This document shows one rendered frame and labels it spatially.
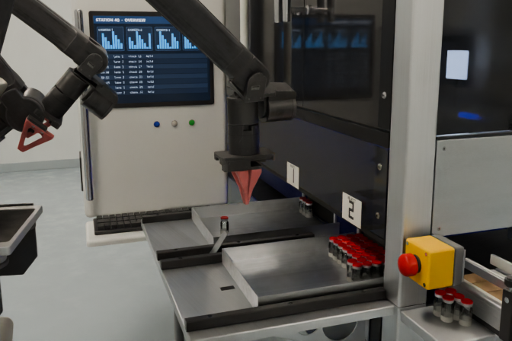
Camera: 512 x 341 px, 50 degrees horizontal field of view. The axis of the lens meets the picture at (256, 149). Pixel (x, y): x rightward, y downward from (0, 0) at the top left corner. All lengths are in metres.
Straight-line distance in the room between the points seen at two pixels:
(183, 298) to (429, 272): 0.48
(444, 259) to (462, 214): 0.15
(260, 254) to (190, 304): 0.27
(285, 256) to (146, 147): 0.76
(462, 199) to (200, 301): 0.54
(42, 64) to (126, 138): 4.57
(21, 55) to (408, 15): 5.65
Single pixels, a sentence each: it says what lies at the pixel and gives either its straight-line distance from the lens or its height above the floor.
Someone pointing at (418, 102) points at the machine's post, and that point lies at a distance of 1.02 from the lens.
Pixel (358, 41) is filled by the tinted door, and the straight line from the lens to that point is 1.19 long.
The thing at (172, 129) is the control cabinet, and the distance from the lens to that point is 1.90.
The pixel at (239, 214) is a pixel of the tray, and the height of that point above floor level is 0.88.
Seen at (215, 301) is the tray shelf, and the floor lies 0.88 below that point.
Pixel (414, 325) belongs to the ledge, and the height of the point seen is 0.87.
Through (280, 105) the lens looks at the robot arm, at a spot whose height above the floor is 1.27.
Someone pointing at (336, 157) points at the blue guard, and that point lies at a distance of 1.27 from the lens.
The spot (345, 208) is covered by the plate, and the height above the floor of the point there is 1.02.
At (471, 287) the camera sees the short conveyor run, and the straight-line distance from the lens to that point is 1.12.
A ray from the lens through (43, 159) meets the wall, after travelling 6.53.
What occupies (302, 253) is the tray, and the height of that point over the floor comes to 0.88.
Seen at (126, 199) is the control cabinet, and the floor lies 0.86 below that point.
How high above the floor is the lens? 1.38
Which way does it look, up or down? 11 degrees down
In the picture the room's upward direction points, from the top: straight up
